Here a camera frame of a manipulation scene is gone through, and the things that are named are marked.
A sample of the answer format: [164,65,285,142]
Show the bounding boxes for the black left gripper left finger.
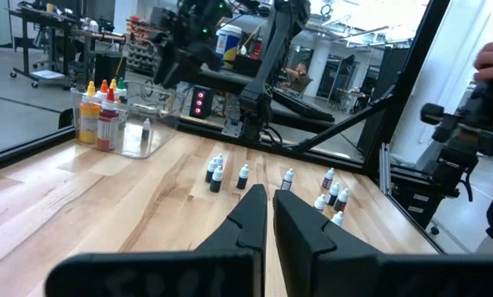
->
[45,184,268,297]

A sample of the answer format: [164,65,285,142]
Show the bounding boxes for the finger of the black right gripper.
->
[154,43,181,88]
[163,43,201,88]

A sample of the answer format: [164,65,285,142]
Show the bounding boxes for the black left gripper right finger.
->
[273,190,493,297]

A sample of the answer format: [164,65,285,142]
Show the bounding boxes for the large green coloring bottle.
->
[114,77,130,132]

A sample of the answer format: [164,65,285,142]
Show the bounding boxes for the large amber coloring bottle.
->
[108,77,120,102]

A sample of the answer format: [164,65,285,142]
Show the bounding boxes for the large red-orange coloring bottle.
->
[97,78,111,102]

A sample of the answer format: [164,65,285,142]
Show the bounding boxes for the large red coloring bottle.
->
[96,87,121,152]

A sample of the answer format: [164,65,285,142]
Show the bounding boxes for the large yellow coloring bottle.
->
[78,80,102,145]

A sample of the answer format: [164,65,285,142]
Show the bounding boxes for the storage bin rack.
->
[124,15,159,75]

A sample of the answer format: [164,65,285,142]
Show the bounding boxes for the white wipes canister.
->
[214,23,244,69]

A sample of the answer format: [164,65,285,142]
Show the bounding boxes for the black computer red lights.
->
[187,84,214,120]

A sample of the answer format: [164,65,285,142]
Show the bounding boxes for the black bin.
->
[93,52,127,87]

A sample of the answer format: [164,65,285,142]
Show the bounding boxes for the small red dropper bottle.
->
[334,187,350,214]
[313,193,328,214]

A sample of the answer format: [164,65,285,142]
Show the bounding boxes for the wooden workbench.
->
[68,27,127,83]

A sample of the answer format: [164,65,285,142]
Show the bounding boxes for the clear plastic container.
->
[70,78,187,160]

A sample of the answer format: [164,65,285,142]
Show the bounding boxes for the black drawer unit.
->
[388,171,457,236]

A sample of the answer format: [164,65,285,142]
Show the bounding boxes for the white paper sheet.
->
[30,68,65,80]

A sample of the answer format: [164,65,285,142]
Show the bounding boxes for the black rolling desk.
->
[6,3,86,90]

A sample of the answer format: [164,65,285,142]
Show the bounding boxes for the white pillar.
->
[306,39,334,98]

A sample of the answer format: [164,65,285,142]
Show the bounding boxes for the black aluminium rig frame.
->
[0,0,453,255]

